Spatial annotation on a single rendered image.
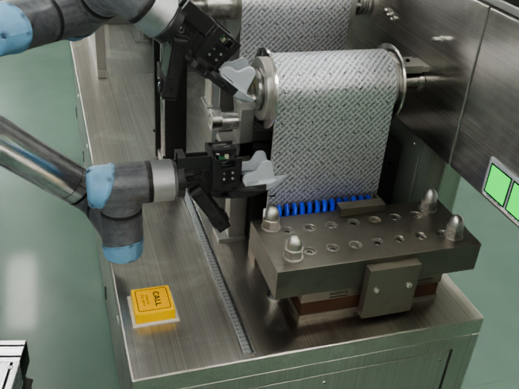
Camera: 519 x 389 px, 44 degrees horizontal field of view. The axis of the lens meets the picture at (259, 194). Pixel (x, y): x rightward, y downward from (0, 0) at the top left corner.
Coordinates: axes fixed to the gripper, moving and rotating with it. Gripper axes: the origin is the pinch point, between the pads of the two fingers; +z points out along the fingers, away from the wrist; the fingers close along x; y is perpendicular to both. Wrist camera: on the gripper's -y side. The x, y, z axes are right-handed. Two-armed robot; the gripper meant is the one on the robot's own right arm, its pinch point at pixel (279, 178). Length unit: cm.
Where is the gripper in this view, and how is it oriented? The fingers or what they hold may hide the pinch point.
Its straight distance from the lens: 123.0
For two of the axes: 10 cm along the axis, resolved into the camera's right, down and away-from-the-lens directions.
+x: -2.9, -5.2, 8.0
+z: 9.5, -1.0, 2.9
